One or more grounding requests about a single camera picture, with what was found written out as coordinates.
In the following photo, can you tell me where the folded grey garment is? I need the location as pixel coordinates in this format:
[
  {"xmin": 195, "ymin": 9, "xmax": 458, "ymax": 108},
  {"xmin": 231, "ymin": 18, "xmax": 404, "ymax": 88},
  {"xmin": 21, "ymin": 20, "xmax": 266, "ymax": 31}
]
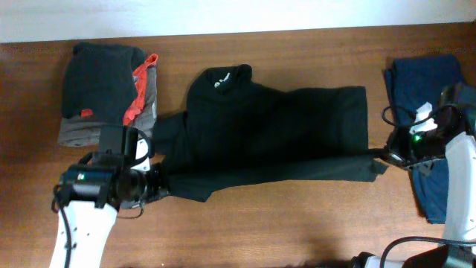
[{"xmin": 57, "ymin": 66, "xmax": 157, "ymax": 147}]

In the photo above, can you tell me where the black polo shirt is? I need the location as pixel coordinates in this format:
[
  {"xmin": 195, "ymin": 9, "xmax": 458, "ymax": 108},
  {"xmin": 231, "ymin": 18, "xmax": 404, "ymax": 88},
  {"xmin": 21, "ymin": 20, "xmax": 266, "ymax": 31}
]
[{"xmin": 152, "ymin": 64, "xmax": 387, "ymax": 202}]

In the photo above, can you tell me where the blue garment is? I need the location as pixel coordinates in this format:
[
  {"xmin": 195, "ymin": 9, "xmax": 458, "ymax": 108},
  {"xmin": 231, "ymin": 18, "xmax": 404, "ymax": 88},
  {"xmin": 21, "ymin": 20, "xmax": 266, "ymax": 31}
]
[{"xmin": 384, "ymin": 54, "xmax": 465, "ymax": 224}]

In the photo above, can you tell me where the folded red garment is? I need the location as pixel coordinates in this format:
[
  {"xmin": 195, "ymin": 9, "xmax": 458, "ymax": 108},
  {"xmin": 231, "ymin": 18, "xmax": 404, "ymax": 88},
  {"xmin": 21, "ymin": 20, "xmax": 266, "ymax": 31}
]
[{"xmin": 80, "ymin": 57, "xmax": 154, "ymax": 125}]

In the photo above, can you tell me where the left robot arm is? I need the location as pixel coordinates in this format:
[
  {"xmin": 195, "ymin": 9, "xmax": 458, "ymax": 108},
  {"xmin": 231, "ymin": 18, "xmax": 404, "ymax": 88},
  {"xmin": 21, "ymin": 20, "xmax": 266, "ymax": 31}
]
[{"xmin": 50, "ymin": 125, "xmax": 170, "ymax": 267}]

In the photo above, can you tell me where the folded black garment on stack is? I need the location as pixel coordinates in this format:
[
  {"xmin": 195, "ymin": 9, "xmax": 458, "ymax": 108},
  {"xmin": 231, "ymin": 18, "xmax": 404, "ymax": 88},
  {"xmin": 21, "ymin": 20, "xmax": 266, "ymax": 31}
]
[{"xmin": 61, "ymin": 42, "xmax": 147, "ymax": 124}]

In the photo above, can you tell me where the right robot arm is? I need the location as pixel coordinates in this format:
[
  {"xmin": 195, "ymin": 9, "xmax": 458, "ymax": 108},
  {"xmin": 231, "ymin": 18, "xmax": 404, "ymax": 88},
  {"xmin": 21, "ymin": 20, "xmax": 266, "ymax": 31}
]
[{"xmin": 348, "ymin": 83, "xmax": 475, "ymax": 268}]

